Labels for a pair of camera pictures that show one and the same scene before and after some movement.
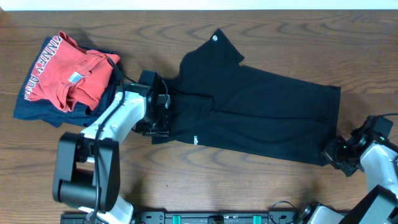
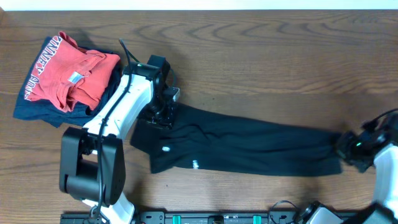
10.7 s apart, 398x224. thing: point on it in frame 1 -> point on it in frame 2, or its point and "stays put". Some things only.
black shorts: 216,100 -> 231,143
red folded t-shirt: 65,73 stays put
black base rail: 161,217 stays put
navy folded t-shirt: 49,112 stays put
